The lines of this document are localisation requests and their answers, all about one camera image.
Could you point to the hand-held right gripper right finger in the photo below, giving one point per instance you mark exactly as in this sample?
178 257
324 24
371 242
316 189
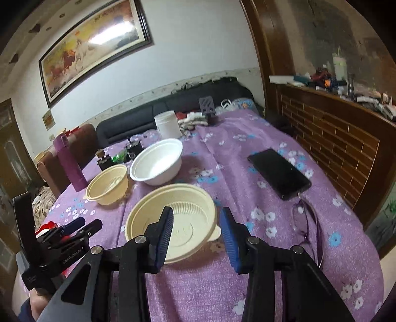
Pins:
229 244

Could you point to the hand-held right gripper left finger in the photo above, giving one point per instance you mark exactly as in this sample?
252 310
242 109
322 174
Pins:
165 238

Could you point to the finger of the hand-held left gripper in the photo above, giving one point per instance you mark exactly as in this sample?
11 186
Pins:
91 227
74 223

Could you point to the large cream bowl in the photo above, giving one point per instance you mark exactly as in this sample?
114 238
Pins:
148 216

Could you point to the small cream bowl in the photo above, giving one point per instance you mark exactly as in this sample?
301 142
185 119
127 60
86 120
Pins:
108 189

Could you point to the white bowl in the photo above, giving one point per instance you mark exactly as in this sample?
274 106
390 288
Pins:
154 164

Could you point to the person's left forearm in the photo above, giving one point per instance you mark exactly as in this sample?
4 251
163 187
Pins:
34 306

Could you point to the patterned blanket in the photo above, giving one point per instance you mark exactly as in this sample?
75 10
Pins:
43 204

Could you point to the purple floral tablecloth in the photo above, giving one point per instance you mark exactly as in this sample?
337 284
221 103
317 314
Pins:
241 192

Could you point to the purple bottle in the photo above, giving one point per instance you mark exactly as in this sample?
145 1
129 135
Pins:
69 161

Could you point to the small black box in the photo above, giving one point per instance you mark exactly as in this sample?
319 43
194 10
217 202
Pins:
104 161

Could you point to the green packet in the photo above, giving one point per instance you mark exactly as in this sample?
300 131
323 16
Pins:
120 158

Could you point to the clear eyeglasses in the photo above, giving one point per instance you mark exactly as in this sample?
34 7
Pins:
309 223

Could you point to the brown chair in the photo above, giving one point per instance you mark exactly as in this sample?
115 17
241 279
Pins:
86 139

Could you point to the black smartphone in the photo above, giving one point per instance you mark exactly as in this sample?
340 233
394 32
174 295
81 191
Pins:
278 173

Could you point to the wooden glass cabinet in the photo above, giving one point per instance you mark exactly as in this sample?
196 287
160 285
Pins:
12 148

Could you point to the white plastic jar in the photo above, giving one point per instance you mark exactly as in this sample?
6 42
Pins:
167 125

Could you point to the white socks pile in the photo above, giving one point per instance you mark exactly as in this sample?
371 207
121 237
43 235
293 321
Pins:
191 119

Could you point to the black sofa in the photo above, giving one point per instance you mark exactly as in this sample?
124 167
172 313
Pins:
173 105

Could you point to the grey phone stand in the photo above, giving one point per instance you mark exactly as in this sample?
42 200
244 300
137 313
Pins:
207 106

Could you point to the wooden brick-pattern counter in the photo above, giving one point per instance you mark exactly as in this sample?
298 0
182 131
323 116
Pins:
340 139

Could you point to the white flat box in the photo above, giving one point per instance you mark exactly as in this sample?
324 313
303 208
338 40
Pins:
280 79

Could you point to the framed horse painting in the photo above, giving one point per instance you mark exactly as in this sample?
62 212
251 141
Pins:
92 49

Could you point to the white green container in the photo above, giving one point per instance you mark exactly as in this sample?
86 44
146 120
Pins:
339 66

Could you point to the small yellow wall picture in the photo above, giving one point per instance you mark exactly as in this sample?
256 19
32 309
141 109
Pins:
48 119

